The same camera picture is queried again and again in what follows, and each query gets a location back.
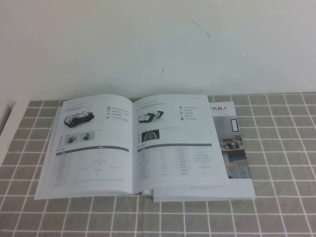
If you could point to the white product catalogue book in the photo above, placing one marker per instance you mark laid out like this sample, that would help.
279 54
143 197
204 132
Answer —
98 148

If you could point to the closed book with photo cover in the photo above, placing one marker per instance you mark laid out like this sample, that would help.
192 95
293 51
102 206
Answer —
237 148

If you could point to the grey checkered tablecloth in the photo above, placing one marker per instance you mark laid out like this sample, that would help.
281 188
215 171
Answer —
158 222

